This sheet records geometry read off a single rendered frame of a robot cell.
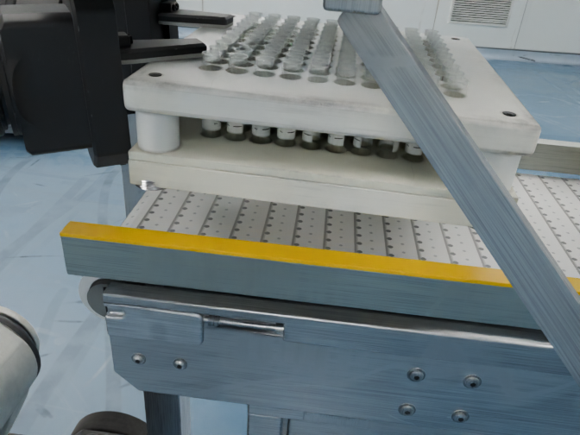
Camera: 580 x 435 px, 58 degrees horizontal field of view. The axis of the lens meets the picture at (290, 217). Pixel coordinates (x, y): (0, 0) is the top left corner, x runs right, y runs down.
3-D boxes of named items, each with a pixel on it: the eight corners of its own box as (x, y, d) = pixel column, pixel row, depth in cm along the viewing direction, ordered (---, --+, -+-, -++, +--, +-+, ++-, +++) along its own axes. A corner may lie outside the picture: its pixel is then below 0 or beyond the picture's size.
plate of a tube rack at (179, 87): (534, 159, 30) (546, 125, 29) (122, 111, 32) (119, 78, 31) (465, 58, 51) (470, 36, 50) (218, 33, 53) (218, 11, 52)
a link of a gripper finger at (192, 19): (223, 29, 45) (156, 23, 46) (236, 23, 47) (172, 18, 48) (223, 9, 44) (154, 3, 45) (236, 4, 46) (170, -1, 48)
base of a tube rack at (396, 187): (509, 232, 33) (520, 198, 32) (129, 185, 34) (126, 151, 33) (452, 107, 54) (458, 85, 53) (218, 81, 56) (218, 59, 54)
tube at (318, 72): (316, 175, 37) (329, 68, 33) (298, 173, 37) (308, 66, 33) (317, 167, 38) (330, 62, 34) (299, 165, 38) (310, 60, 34)
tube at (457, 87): (443, 191, 36) (471, 83, 32) (424, 188, 36) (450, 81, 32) (440, 182, 37) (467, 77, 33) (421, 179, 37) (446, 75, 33)
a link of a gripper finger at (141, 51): (211, 58, 36) (117, 65, 34) (196, 48, 39) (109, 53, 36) (210, 34, 35) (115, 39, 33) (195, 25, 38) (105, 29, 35)
